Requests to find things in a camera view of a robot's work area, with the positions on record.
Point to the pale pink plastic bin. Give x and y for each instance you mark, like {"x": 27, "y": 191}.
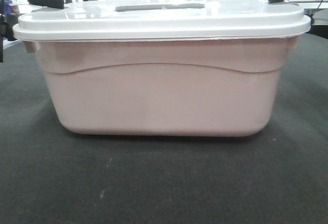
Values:
{"x": 174, "y": 88}

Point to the blue crate far left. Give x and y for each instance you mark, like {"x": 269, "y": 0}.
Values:
{"x": 9, "y": 7}

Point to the white bin lid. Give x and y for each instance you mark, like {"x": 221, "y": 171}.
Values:
{"x": 162, "y": 20}

